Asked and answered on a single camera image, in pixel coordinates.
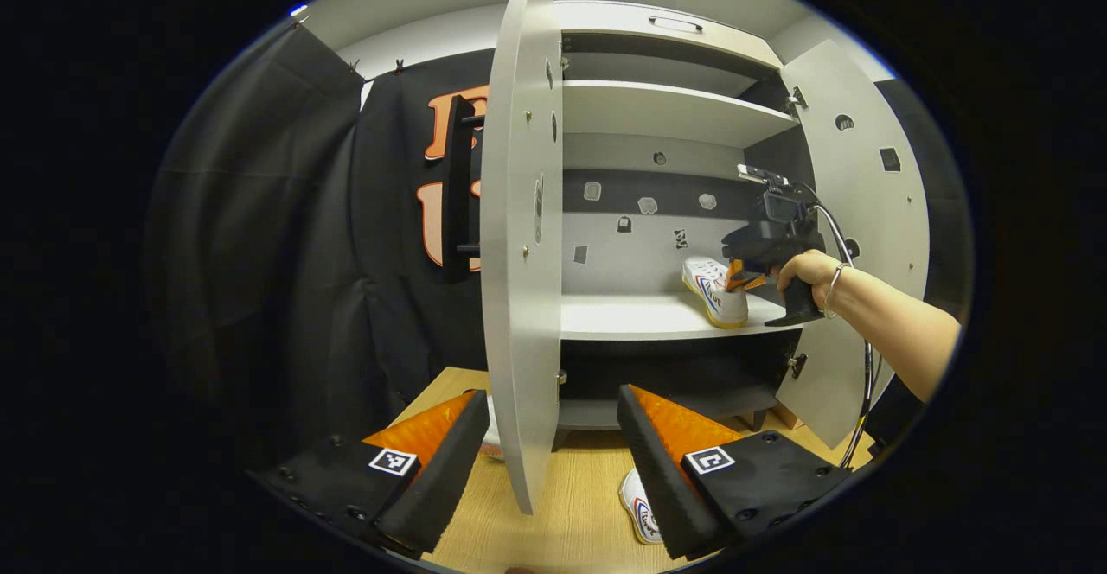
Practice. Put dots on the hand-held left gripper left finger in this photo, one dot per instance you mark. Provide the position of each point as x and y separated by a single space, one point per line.
445 479

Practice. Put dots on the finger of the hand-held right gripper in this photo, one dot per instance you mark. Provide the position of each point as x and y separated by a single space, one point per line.
745 277

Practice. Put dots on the white cabinet drawer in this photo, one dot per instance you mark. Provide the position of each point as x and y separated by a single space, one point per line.
605 19

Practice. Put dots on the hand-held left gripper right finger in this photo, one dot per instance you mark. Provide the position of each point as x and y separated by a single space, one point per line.
657 479

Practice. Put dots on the white shoe cabinet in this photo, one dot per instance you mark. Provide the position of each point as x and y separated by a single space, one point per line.
640 366

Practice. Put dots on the white striped canvas shoe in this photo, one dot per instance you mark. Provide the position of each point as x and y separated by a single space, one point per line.
638 505
718 293

